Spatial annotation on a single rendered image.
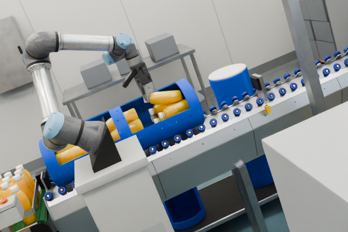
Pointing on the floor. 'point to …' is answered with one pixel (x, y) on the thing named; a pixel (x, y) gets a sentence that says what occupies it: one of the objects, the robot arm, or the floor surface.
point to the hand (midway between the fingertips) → (145, 99)
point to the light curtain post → (301, 41)
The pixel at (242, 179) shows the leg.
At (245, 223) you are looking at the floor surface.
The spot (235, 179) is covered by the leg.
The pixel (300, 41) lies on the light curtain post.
